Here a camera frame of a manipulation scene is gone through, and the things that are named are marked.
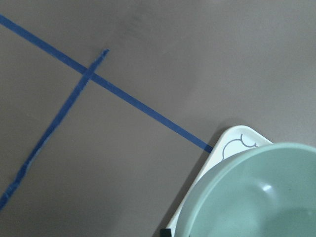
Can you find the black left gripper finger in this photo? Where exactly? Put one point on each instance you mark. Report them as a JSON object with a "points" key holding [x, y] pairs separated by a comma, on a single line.
{"points": [[165, 232]]}

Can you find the green bowl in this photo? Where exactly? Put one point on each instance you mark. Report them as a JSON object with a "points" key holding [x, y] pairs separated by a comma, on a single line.
{"points": [[269, 191]]}

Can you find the cream bear tray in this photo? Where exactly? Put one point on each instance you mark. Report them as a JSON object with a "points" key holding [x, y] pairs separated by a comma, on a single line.
{"points": [[233, 140]]}

